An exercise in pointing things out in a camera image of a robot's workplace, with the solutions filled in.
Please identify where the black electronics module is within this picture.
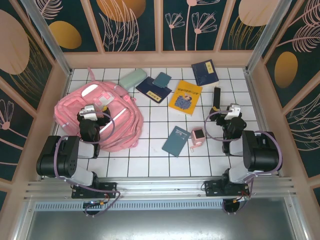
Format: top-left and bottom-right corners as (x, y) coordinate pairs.
(83, 199), (111, 217)
(221, 197), (251, 216)

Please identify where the small teal notebook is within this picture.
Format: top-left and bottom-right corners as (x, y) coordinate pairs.
(152, 72), (172, 88)

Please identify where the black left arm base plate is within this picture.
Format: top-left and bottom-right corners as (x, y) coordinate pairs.
(71, 182), (118, 200)

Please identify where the pink backpack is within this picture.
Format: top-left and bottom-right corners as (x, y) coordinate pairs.
(54, 66), (145, 153)

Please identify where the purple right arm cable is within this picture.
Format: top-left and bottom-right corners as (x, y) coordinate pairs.
(204, 111), (285, 216)

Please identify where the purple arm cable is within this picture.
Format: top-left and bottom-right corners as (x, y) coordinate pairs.
(204, 111), (285, 216)
(53, 109), (122, 217)

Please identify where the black board eraser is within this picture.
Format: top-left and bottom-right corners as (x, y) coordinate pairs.
(212, 86), (222, 109)

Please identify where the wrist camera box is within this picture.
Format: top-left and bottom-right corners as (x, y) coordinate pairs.
(79, 104), (98, 121)
(224, 103), (242, 121)

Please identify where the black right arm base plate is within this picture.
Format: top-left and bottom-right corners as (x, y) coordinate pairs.
(204, 179), (251, 198)

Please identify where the thin navy book yellow label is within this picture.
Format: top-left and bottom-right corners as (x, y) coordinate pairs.
(135, 76), (173, 106)

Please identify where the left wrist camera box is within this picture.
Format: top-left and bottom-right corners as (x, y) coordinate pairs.
(79, 104), (98, 121)

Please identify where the aluminium side rail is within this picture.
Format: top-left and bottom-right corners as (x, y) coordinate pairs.
(243, 68), (285, 178)

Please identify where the grey metal panel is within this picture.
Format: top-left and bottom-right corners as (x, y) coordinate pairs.
(12, 196), (311, 240)

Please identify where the large teal notebook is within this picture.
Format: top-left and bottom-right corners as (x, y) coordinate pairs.
(161, 125), (192, 158)

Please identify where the small pink cube toy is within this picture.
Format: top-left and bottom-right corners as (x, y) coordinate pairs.
(189, 126), (206, 153)

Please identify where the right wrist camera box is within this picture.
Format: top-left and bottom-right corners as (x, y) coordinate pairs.
(224, 103), (242, 121)

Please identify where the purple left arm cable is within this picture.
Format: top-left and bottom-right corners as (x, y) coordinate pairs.
(53, 109), (122, 217)

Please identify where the mint green pencil case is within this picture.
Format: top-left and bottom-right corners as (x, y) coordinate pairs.
(118, 69), (147, 89)

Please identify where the thick navy book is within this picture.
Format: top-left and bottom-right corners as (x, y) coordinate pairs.
(191, 59), (220, 88)

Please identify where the aluminium mounting rail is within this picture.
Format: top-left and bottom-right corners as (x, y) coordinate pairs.
(23, 176), (298, 201)

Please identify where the aluminium frame post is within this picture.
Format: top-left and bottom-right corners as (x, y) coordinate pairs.
(19, 0), (74, 77)
(244, 0), (293, 73)

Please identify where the slotted grey cable duct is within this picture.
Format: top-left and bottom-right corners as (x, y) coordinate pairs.
(33, 201), (225, 212)

